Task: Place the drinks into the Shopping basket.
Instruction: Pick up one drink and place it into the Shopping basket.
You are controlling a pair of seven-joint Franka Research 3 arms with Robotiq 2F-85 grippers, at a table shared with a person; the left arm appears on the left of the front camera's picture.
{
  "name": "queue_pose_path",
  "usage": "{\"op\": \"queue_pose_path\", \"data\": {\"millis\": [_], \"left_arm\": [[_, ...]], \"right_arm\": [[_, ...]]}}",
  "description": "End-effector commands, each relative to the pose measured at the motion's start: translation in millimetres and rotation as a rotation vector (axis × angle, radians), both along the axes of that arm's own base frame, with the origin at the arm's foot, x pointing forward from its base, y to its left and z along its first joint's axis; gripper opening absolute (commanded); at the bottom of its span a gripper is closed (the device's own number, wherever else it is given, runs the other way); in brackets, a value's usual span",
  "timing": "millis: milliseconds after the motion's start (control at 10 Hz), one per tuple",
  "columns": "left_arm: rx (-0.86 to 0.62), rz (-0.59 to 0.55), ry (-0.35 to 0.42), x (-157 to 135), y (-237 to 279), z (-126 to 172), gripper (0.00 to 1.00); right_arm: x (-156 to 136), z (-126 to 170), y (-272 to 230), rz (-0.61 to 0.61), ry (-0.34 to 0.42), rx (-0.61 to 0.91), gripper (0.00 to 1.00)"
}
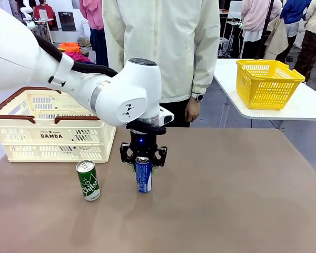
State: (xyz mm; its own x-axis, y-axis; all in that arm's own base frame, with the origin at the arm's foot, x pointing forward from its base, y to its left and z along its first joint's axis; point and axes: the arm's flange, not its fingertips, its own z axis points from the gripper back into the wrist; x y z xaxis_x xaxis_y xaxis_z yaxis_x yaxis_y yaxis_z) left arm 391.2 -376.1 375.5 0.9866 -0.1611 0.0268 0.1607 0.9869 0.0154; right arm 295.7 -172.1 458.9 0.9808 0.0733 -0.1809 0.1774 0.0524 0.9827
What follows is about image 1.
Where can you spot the black trousers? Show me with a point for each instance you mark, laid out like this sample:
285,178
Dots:
177,114

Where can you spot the person in pink hoodie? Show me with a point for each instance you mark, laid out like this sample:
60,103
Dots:
93,15

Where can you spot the magenta cloth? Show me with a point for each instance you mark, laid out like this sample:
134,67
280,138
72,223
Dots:
79,56

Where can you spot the person left forearm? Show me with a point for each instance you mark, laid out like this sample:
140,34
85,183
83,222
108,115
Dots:
204,73

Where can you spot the green drink can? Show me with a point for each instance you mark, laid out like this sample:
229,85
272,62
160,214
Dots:
89,184

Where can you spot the person in pink sweater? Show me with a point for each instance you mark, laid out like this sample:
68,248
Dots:
255,15

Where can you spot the beige coat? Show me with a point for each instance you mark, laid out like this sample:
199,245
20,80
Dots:
277,37

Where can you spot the black wall panel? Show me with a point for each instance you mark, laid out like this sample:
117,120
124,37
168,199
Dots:
67,22

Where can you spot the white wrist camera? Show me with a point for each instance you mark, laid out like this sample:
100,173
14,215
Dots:
167,118

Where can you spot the person right forearm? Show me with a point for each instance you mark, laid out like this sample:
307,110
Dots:
114,52

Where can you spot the silver wrist watch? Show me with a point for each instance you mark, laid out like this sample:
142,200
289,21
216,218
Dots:
198,96

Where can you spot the orange cloth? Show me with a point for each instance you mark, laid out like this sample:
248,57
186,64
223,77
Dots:
69,47

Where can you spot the person in red top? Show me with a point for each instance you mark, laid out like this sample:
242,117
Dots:
43,10

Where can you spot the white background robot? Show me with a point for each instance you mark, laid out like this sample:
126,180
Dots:
27,13

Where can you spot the cream plastic shopping basket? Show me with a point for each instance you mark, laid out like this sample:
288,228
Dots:
52,151

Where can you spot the person in blue jacket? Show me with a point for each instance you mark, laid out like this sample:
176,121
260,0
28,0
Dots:
295,13

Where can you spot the cream white jacket torso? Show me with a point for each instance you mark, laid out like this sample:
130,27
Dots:
168,39

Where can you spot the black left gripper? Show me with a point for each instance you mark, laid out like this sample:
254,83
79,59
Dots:
143,146

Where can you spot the blue drink can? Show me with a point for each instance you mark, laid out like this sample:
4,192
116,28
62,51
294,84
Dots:
144,179

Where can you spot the yellow plastic basket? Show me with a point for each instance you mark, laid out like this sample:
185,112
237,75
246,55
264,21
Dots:
268,87

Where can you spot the person left hand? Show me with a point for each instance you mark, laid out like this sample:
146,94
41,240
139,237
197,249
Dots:
192,110

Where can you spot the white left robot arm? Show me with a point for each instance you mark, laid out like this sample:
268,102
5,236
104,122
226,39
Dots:
121,89

